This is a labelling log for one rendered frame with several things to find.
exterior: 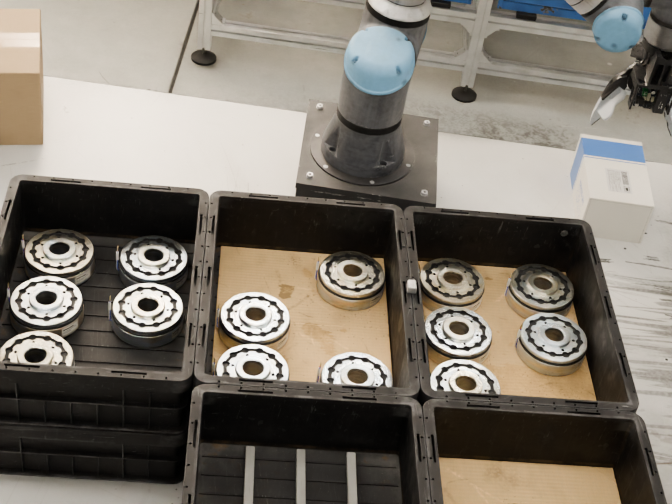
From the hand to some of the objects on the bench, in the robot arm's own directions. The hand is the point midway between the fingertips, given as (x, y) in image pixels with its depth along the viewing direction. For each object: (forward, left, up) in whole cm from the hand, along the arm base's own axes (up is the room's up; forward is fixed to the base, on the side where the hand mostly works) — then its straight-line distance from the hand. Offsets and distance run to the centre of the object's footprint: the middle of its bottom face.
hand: (630, 128), depth 222 cm
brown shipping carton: (-22, +122, -20) cm, 126 cm away
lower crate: (-76, +71, -17) cm, 106 cm away
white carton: (-1, 0, -18) cm, 18 cm away
